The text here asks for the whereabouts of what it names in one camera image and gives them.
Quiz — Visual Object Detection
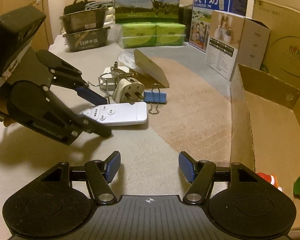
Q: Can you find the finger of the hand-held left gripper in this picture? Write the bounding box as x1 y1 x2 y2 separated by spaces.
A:
43 88 112 138
36 49 108 106

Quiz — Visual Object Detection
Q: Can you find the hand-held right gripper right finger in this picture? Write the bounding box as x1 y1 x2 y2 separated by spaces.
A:
178 151 262 205

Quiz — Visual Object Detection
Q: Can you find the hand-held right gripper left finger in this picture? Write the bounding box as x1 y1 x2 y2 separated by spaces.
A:
37 151 122 205

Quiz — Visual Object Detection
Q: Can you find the white charger plug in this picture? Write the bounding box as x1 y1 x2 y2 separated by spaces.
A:
100 66 129 90

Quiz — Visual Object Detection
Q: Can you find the metal wire holder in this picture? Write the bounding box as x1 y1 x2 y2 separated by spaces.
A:
89 61 140 101

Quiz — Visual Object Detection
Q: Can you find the beige travel plug adapter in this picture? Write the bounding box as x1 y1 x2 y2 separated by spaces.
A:
112 76 144 104

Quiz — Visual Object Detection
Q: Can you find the white remote control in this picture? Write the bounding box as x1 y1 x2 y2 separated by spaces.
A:
77 102 148 127

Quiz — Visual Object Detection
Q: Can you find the blue binder clip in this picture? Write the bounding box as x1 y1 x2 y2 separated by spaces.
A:
143 83 167 114

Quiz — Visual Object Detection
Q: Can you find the shallow cardboard tray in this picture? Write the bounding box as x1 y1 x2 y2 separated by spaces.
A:
230 64 300 232

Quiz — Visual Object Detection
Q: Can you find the small tissue packet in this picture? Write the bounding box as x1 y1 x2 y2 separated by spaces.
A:
117 51 136 67

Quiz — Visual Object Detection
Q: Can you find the black food container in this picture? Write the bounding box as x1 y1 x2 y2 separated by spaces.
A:
59 7 109 34
62 26 111 53

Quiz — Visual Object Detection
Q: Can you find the brown cardboard card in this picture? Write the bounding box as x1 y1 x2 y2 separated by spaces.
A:
134 49 170 88

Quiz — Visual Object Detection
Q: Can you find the green tissue packs bundle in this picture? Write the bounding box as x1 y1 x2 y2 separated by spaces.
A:
118 22 186 49

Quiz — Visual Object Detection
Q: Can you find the red toy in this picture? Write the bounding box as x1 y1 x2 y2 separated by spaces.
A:
255 172 283 193

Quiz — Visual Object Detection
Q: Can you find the black bag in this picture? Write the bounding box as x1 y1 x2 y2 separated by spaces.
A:
64 0 90 15

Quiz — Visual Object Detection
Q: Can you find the green cow milk carton box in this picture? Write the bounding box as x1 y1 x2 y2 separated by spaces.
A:
114 0 182 24

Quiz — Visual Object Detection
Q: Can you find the white product box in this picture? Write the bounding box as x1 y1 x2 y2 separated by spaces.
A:
205 10 270 82

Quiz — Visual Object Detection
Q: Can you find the blue milk carton box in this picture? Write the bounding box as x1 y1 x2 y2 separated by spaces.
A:
189 0 248 53

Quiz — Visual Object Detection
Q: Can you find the large brown cardboard box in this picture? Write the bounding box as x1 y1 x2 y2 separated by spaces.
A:
236 0 300 100

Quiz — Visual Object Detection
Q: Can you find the grey cable bundle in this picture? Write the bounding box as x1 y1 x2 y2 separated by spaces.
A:
84 0 115 12

